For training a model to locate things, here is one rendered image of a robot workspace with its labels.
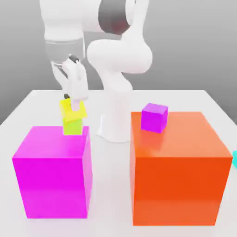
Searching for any small lime green cube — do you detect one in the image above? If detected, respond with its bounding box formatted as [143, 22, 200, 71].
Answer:
[62, 117, 83, 136]

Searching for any large orange box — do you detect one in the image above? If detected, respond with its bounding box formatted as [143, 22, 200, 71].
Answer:
[129, 111, 234, 227]

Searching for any small yellow cube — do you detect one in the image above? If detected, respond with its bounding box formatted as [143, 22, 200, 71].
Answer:
[59, 98, 88, 123]

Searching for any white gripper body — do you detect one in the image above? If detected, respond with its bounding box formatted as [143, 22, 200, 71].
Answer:
[62, 59, 89, 102]

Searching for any large magenta box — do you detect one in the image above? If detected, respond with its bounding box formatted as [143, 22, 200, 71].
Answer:
[12, 125, 94, 219]

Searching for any small purple cube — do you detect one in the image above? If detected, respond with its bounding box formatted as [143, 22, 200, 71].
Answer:
[140, 102, 169, 134]

